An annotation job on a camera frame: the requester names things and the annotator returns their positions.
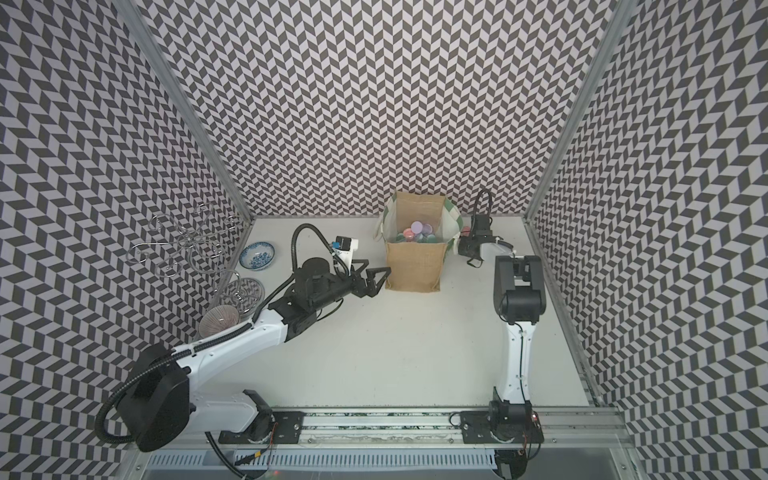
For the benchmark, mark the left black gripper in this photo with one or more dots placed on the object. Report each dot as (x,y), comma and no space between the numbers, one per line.
(372,287)

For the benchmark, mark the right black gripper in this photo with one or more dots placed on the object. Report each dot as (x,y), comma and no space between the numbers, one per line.
(463,247)

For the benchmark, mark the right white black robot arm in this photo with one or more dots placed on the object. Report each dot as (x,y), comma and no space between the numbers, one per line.
(519,300)

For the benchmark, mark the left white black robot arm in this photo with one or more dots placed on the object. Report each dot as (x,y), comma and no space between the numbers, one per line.
(163,395)

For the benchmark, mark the blue white patterned bowl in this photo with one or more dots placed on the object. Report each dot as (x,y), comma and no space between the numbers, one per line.
(257,256)

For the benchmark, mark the clear glass plate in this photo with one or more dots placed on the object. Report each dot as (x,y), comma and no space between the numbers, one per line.
(244,294)

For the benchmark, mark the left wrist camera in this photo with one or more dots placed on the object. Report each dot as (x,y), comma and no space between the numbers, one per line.
(344,249)

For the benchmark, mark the wire metal rack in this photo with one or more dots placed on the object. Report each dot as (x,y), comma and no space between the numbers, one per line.
(173,245)

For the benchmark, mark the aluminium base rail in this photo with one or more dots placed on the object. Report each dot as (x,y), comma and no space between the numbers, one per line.
(581,442)

